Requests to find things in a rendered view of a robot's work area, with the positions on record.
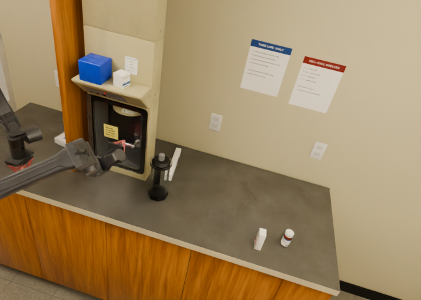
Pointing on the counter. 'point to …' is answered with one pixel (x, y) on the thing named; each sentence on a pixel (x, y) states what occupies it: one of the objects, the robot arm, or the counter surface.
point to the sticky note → (111, 131)
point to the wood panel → (69, 56)
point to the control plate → (104, 94)
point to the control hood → (138, 94)
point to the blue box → (95, 69)
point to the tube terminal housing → (105, 42)
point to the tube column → (126, 9)
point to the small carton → (121, 79)
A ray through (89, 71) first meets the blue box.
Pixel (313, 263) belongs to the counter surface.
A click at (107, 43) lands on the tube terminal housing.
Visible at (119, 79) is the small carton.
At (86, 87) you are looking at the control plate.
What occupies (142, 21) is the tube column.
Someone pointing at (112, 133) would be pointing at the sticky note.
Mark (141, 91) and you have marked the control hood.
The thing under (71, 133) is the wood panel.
